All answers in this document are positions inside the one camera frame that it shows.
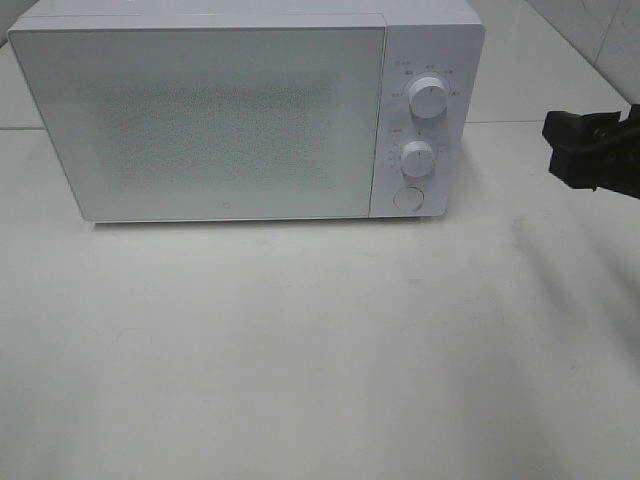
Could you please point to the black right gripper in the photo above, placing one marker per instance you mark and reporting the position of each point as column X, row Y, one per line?
column 608, row 150

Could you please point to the white microwave knob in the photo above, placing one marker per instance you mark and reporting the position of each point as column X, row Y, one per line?
column 428, row 95
column 417, row 159

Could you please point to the round white door button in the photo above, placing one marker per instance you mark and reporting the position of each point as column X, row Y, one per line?
column 409, row 199

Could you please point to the white microwave door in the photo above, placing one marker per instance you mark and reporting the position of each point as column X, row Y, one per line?
column 186, row 125

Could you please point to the white microwave oven body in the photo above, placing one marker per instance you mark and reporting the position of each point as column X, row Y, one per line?
column 442, row 37

